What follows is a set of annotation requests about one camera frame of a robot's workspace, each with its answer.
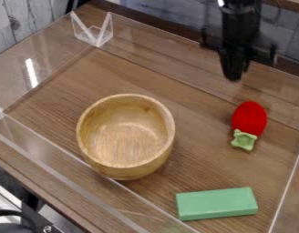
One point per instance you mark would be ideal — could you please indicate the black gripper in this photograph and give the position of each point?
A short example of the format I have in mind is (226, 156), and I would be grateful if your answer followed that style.
(260, 49)

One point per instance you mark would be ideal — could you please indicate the red plush strawberry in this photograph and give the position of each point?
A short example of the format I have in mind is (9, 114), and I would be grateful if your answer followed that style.
(248, 122)

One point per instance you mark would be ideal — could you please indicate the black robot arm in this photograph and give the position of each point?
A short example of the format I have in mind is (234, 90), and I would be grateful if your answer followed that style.
(236, 39)

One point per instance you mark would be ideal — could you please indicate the wooden bowl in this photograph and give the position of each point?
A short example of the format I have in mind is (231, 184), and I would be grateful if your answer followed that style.
(125, 134)

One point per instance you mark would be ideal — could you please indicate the green rectangular block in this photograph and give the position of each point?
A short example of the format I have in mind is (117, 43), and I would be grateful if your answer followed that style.
(218, 203)

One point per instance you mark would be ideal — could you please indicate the clear acrylic corner bracket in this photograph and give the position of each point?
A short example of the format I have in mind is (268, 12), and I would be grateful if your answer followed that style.
(93, 35)

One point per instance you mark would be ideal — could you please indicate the black metal clamp bracket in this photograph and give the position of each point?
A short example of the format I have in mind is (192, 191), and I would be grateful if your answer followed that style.
(44, 226)

